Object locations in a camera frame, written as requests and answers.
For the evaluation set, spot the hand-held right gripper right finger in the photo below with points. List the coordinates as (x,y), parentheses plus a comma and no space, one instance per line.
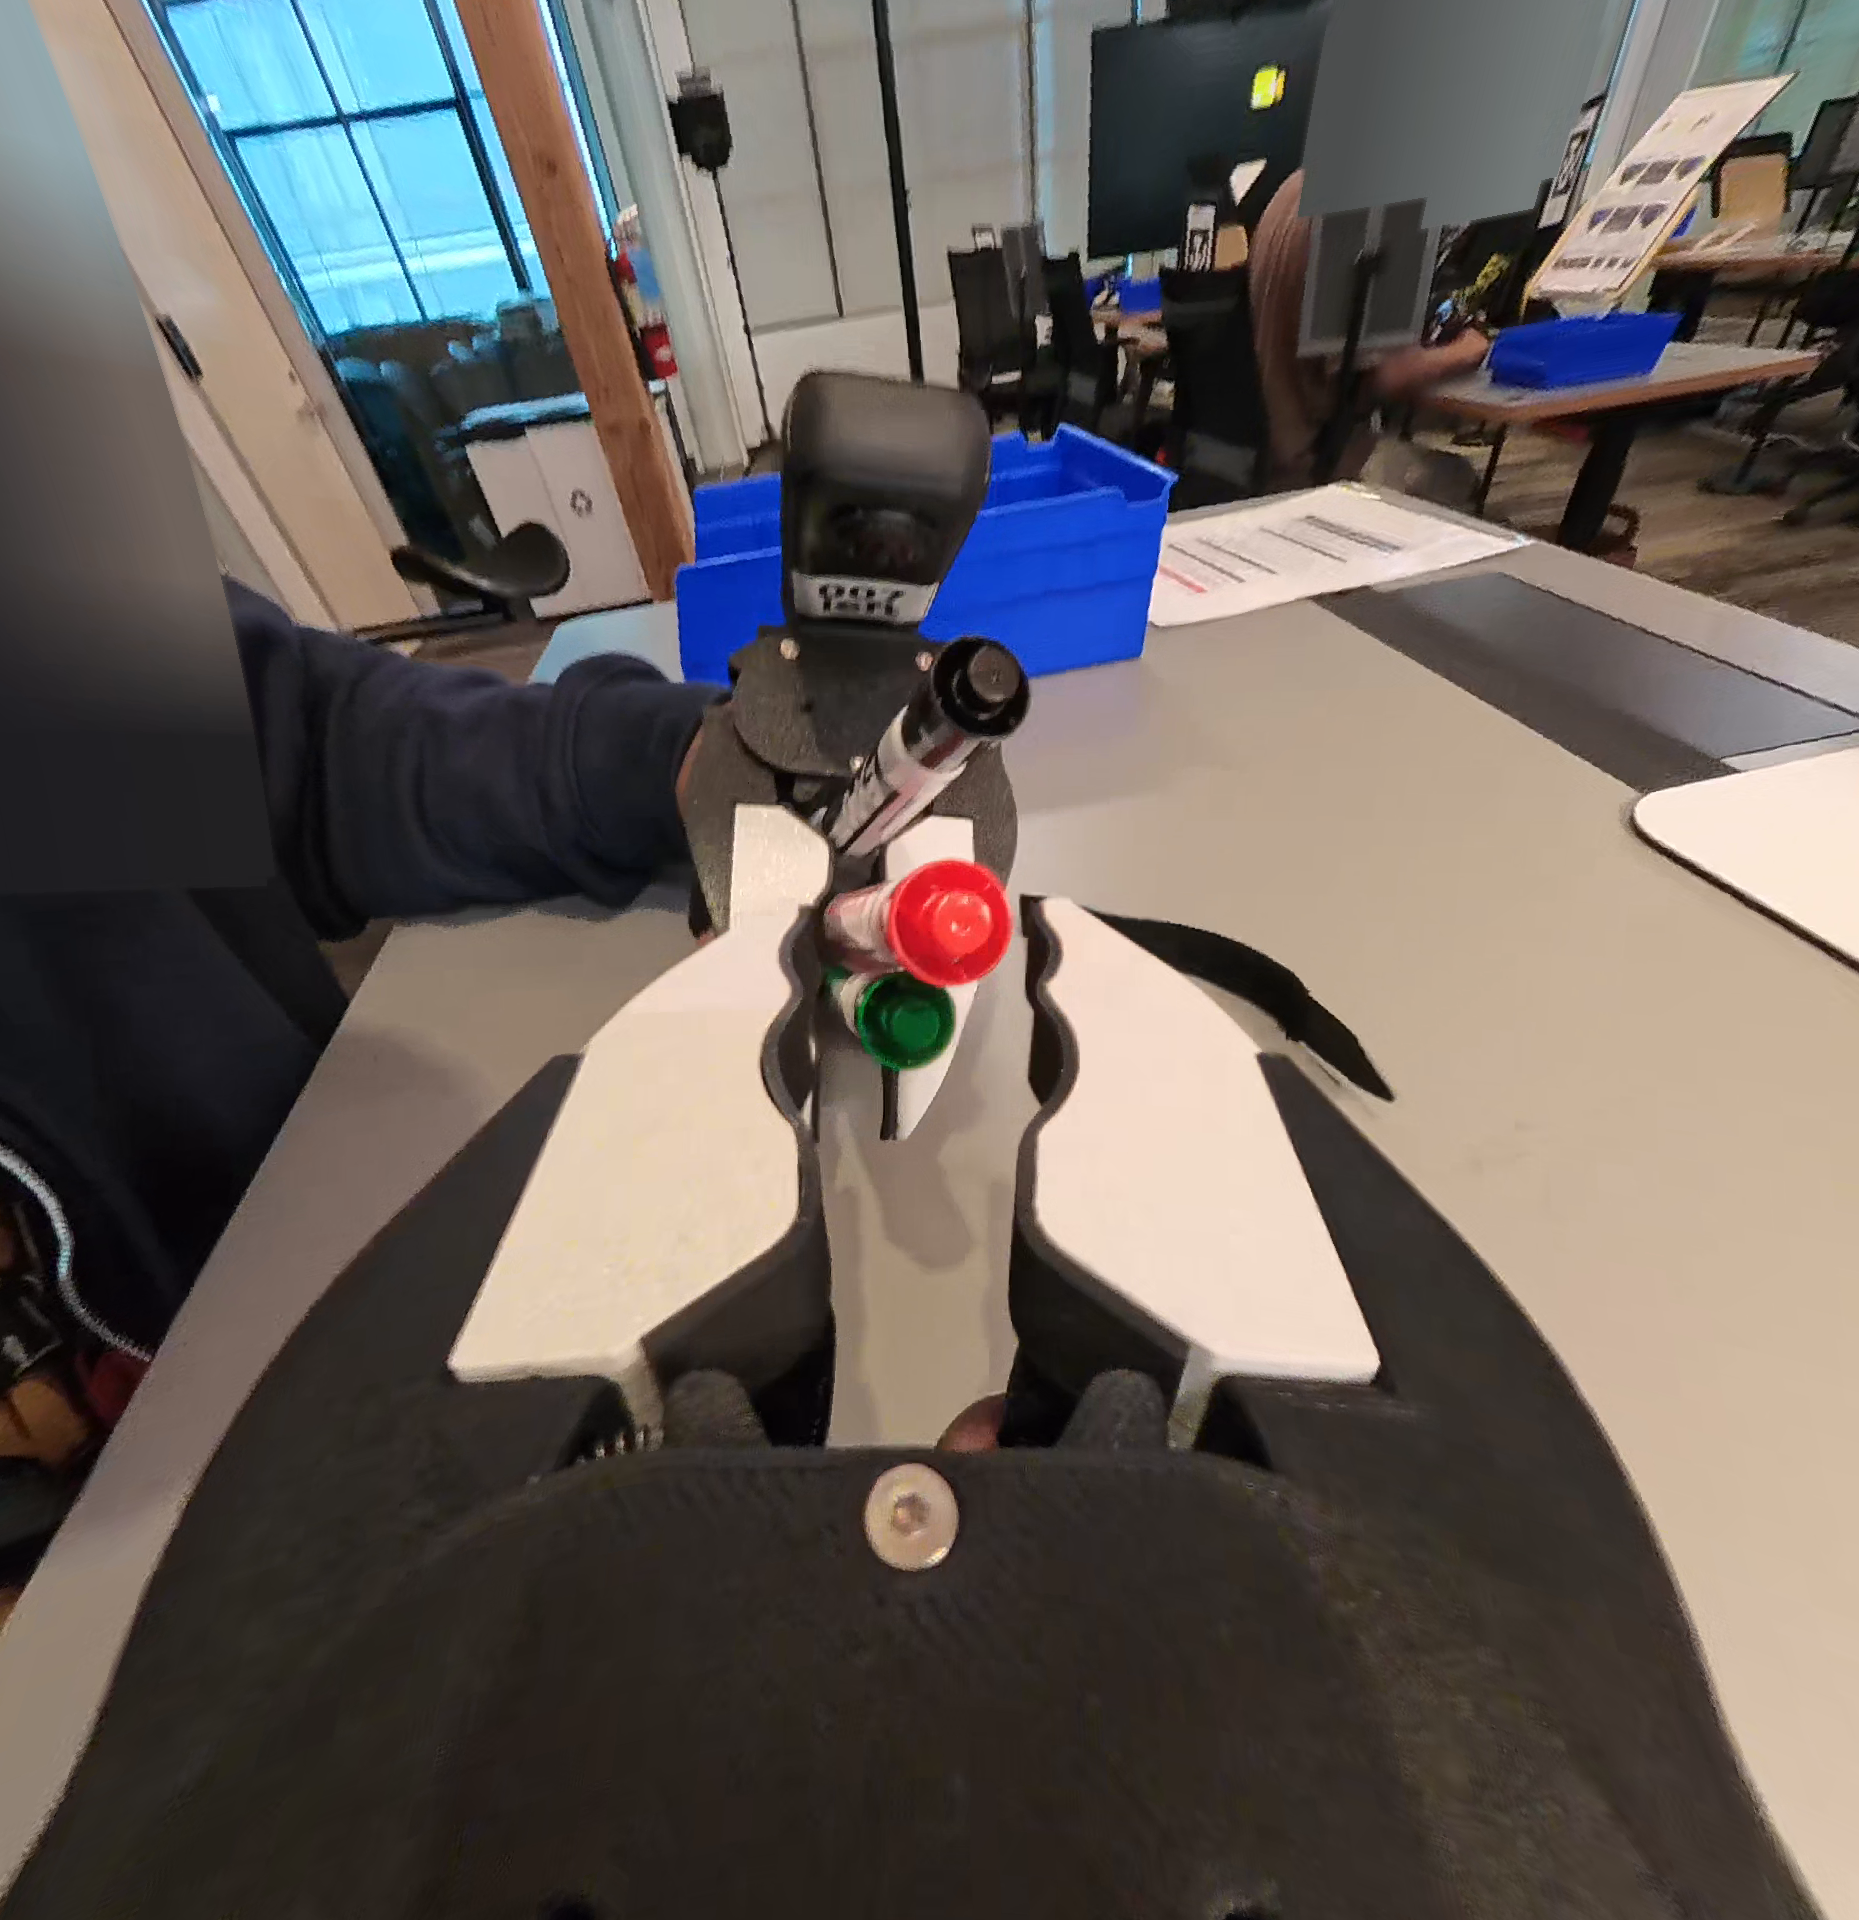
(1184,1199)

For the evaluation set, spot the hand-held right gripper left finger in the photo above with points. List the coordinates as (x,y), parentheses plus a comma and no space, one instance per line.
(644,1199)

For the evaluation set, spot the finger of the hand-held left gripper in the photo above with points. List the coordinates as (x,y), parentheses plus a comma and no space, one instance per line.
(931,844)
(765,864)

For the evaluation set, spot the red whiteboard marker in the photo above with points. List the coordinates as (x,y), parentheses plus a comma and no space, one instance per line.
(952,924)

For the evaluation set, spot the black whiteboard marker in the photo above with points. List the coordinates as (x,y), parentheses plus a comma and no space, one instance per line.
(931,751)

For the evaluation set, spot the green whiteboard marker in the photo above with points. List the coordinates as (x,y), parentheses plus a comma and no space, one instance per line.
(905,1024)

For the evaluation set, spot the blue plastic bin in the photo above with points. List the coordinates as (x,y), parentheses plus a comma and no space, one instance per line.
(1580,352)
(1066,556)

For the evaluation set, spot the person's left forearm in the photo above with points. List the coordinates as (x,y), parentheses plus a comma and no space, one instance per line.
(450,780)

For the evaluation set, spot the person's left hand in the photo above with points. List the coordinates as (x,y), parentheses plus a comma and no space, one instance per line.
(693,780)

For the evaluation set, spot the grey office chair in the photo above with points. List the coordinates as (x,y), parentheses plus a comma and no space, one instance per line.
(997,315)

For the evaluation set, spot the red fire extinguisher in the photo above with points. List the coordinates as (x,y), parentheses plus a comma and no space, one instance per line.
(652,315)

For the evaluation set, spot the black stand pole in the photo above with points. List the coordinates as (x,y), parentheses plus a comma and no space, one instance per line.
(900,181)

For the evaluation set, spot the white recycling cabinet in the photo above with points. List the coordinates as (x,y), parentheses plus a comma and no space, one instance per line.
(569,496)

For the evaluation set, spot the black office chair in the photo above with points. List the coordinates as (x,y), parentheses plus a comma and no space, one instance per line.
(1213,375)
(1829,406)

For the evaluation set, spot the black tripod light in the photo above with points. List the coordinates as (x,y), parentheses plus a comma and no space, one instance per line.
(702,130)

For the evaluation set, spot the row of dark seats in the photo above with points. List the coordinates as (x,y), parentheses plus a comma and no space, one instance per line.
(450,375)

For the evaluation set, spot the printed text paper sheet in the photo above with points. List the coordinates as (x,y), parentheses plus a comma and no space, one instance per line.
(1319,547)

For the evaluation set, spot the cream double door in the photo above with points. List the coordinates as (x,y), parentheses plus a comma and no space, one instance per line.
(299,451)

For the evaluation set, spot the large grid window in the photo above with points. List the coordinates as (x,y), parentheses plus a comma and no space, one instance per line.
(343,181)

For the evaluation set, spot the printed graphic shirt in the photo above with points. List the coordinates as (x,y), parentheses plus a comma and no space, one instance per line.
(30,1351)

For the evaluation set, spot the black table mat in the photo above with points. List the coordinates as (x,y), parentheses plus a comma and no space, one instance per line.
(1590,675)

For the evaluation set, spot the picture poster board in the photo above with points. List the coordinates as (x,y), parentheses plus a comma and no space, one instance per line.
(1649,181)

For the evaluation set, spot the wooden office desk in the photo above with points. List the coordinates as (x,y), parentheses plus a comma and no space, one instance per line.
(1694,375)

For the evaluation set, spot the wooden post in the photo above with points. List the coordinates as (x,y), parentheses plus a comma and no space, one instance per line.
(569,300)

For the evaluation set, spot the dark wall monitor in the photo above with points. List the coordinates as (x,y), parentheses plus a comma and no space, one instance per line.
(1184,135)

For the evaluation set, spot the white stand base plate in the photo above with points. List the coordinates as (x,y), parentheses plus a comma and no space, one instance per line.
(1801,849)

